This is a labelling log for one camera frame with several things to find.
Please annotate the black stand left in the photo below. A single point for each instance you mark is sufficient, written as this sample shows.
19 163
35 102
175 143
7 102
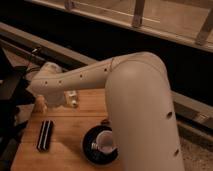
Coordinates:
13 92

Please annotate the white cup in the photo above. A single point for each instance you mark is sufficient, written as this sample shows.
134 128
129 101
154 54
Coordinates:
104 142

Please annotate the black round saucer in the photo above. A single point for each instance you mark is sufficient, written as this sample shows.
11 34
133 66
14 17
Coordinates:
96 156

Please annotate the metal rail frame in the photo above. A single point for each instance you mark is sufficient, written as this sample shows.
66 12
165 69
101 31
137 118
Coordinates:
188 22

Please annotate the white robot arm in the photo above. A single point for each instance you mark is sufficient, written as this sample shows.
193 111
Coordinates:
143 130

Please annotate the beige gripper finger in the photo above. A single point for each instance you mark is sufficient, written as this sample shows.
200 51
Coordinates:
40 104

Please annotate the brown oblong object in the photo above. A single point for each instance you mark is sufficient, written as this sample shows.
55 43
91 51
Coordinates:
105 122

